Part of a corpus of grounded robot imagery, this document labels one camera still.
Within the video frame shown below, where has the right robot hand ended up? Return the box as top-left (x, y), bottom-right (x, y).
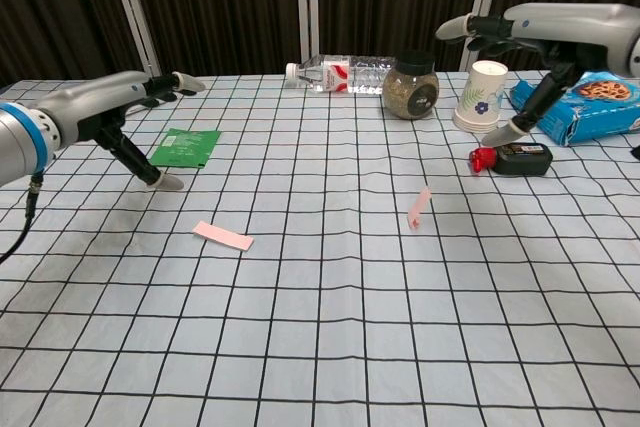
top-left (434, 2), bottom-right (640, 147)

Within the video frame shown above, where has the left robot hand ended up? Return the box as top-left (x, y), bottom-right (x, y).
top-left (47, 70), bottom-right (207, 192)

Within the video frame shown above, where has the pink rectangular block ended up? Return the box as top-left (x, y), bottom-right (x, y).
top-left (192, 220), bottom-right (255, 251)

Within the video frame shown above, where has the blue cookie box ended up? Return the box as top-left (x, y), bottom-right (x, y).
top-left (508, 69), bottom-right (640, 147)

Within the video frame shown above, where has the green foil packet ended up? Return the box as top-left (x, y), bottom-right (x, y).
top-left (148, 127), bottom-right (222, 169)

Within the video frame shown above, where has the white paper cup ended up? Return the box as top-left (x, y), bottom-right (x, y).
top-left (452, 60), bottom-right (509, 134)

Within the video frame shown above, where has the small black red bottle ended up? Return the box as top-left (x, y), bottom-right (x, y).
top-left (492, 142), bottom-right (554, 178)

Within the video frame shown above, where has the glass jar black lid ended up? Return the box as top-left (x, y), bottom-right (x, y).
top-left (381, 50), bottom-right (440, 121)

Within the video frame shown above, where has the clear plastic water bottle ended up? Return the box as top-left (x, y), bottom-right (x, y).
top-left (285, 53), bottom-right (401, 96)

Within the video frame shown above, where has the checkered light blue tablecloth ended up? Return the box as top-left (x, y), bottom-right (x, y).
top-left (0, 69), bottom-right (640, 427)

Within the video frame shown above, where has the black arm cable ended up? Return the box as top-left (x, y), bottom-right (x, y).
top-left (0, 174), bottom-right (42, 266)

